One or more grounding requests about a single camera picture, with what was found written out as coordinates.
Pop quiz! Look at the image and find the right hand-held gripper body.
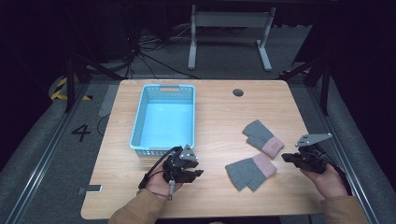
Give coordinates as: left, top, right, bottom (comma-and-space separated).
294, 133, 333, 175

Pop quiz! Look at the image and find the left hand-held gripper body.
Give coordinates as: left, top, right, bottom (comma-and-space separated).
162, 143, 200, 185

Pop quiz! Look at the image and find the grey and pink fingerless glove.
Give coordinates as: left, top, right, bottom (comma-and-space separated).
242, 119, 285, 160
224, 152, 278, 192

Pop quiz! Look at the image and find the light blue plastic basket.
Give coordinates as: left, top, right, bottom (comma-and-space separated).
129, 83, 196, 157

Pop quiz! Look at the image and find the person's left hand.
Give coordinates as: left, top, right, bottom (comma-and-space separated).
144, 163, 185, 200

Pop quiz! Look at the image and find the person's right hand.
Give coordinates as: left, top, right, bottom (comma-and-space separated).
300, 164, 349, 200

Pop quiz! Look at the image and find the black metal stand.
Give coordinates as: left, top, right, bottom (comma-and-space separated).
64, 55, 125, 114
279, 57, 332, 117

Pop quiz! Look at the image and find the grey floor tape strip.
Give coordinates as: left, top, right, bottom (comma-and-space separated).
98, 84, 120, 118

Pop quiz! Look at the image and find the yellow and black floor tape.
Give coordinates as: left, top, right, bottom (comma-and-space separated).
50, 77, 93, 102

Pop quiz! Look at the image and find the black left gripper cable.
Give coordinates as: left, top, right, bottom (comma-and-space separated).
138, 146, 183, 190

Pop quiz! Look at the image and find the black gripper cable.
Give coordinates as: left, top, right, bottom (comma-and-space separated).
138, 146, 183, 190
323, 152, 353, 197

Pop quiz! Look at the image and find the thin grey cable with plug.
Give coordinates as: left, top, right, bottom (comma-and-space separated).
155, 179, 177, 201

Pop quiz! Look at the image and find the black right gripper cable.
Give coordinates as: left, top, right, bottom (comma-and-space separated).
323, 152, 353, 197

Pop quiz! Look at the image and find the aluminium floor rail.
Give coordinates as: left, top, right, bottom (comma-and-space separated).
4, 83, 92, 224
306, 87, 380, 224

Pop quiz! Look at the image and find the bundle of black floor cables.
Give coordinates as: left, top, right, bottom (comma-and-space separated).
122, 26, 201, 80

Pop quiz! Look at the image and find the white metal desk frame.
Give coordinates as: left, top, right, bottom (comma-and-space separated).
187, 4, 277, 72

